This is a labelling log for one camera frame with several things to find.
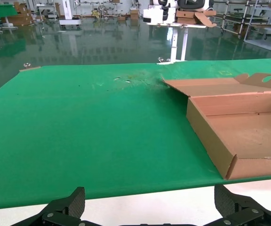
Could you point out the white column stand with base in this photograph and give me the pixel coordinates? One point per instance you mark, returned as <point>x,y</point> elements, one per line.
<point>70,14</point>

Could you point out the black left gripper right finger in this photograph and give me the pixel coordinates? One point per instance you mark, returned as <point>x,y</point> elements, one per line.
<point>225,200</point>

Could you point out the white pedestal table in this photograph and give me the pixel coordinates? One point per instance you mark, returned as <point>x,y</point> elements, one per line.
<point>173,42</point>

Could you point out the silver metal binder clip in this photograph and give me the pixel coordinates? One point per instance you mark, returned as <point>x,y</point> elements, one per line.
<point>163,60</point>
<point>29,68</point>

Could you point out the cardboard box with holed flap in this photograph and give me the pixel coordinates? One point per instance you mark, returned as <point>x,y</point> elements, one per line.
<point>243,131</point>

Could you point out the metal tube shelving rack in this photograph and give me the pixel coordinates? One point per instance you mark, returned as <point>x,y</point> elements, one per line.
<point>250,21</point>

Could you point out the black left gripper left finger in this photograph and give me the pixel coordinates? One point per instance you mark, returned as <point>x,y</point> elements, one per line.
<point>76,202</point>

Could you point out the white machine housing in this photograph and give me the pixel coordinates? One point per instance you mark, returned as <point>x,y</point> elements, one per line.
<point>154,15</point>

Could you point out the stacked brown cardboard boxes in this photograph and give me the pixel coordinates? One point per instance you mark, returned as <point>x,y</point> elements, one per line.
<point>20,17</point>

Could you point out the white background workbench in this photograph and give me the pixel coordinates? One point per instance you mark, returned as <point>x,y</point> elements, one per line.
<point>47,10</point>

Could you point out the small brown cardboard box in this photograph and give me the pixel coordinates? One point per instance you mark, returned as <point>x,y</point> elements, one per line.
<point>134,14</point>

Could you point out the green felt table mat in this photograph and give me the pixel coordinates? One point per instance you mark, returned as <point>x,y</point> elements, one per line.
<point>79,131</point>

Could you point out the flat cardboard box open flap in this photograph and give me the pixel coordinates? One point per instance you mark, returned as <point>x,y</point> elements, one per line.
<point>187,18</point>

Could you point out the black white equipment shell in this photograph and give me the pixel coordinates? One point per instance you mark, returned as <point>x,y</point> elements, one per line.
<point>192,4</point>

